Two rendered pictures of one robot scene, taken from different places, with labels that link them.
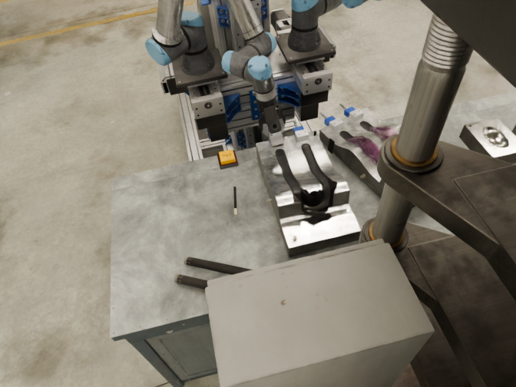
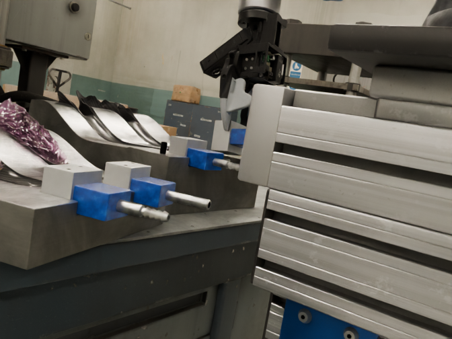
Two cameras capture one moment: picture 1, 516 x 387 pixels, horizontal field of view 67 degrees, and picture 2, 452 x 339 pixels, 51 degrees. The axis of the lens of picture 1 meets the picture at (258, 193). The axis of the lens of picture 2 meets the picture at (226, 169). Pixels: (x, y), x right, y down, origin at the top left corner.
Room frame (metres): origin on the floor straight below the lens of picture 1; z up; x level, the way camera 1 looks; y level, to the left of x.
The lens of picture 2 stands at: (1.75, -0.71, 0.96)
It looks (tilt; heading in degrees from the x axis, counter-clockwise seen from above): 6 degrees down; 133
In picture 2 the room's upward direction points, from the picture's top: 10 degrees clockwise
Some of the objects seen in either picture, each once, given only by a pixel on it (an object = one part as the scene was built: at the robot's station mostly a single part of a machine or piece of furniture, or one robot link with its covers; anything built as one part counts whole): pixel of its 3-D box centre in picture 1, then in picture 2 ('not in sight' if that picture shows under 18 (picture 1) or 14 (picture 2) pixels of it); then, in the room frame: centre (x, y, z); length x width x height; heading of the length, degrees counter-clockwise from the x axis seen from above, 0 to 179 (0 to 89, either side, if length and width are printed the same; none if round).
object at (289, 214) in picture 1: (303, 184); (121, 146); (0.95, -0.18, 0.87); 0.50 x 0.26 x 0.14; 8
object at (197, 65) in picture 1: (196, 55); not in sight; (1.56, 0.20, 1.09); 0.15 x 0.15 x 0.10
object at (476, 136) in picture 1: (491, 143); not in sight; (1.08, -0.97, 0.84); 0.20 x 0.15 x 0.07; 8
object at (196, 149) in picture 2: (298, 130); (209, 160); (1.23, -0.20, 0.89); 0.13 x 0.05 x 0.05; 8
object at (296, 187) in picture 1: (305, 172); (126, 123); (0.97, -0.18, 0.92); 0.35 x 0.16 x 0.09; 8
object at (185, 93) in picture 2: not in sight; (186, 94); (-4.63, 4.72, 1.26); 0.42 x 0.33 x 0.29; 13
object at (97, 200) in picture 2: (348, 111); (110, 203); (1.35, -0.45, 0.86); 0.13 x 0.05 x 0.05; 25
